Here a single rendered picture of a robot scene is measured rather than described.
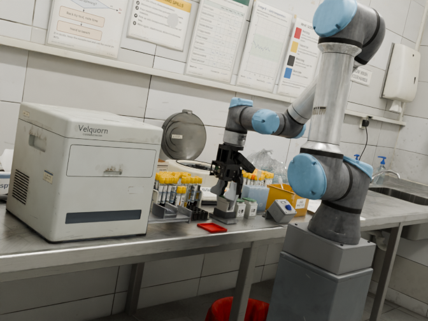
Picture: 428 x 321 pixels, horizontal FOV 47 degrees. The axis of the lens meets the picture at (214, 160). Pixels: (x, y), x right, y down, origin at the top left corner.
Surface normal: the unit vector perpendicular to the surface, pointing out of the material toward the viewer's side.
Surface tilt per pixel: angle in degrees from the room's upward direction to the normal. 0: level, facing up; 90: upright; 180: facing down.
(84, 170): 90
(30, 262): 90
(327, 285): 90
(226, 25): 93
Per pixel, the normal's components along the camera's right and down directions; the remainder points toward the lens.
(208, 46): 0.65, 0.28
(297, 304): -0.70, -0.04
